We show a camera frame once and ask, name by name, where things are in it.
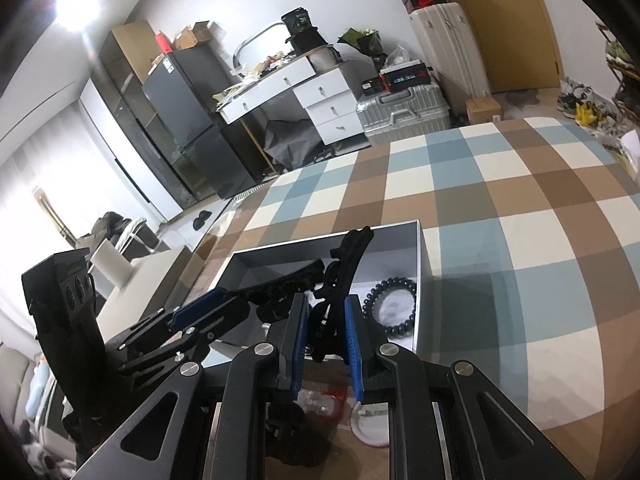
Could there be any long black hair clip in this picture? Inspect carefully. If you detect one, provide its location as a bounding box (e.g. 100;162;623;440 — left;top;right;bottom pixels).
242;226;374;363

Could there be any white round pin badge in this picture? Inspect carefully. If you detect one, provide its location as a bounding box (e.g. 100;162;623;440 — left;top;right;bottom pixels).
349;402;390;448

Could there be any black curved hair claw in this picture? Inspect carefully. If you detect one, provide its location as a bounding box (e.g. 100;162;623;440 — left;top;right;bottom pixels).
265;402;331;468

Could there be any grey bedside bench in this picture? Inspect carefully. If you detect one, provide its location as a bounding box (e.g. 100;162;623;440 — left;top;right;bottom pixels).
96;246;204;341

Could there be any white cylinder humidifier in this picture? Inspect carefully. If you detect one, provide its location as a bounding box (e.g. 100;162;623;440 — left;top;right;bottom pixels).
90;240;134;289

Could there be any silver grey cardboard box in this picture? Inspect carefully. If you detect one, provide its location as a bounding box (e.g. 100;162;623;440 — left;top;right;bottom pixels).
199;218;434;361

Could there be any checkered bed cover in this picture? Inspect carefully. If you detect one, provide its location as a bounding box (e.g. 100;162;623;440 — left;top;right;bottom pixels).
192;117;639;479

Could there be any black refrigerator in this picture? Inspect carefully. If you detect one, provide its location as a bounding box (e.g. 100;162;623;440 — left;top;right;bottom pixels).
142;44;262;198

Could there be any white dressing desk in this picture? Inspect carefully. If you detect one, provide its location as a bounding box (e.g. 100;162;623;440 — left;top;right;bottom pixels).
216;44;342;174

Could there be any white drawer cabinet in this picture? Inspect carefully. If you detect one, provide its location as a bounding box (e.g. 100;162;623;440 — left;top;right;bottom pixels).
293;62;363;145

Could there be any silver suitcase lying flat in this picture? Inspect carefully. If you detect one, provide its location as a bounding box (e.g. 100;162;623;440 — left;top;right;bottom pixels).
356;84;451;146

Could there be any black bag on desk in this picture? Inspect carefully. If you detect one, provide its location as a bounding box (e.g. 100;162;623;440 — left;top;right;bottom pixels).
281;8;328;55

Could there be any small cardboard box floor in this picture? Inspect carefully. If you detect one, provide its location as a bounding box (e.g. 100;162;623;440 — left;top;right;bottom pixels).
465;96;503;125

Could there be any black box on suitcase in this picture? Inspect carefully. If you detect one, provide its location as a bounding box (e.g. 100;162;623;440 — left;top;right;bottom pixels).
380;60;431;92

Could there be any dark flower bouquet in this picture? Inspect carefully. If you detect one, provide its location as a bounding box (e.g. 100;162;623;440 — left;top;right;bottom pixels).
338;27;385;58

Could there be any white upright suitcase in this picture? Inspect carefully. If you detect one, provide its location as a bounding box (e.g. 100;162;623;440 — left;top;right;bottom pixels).
409;2;490;116

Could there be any shoe rack with shoes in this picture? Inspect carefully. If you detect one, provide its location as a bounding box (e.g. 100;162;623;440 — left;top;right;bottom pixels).
596;21;639;127

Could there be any wooden door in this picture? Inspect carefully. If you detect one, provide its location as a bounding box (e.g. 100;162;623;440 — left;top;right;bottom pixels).
456;0;563;93

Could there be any black bead bracelet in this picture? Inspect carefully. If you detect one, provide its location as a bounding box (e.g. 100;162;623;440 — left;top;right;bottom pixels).
362;276;420;343

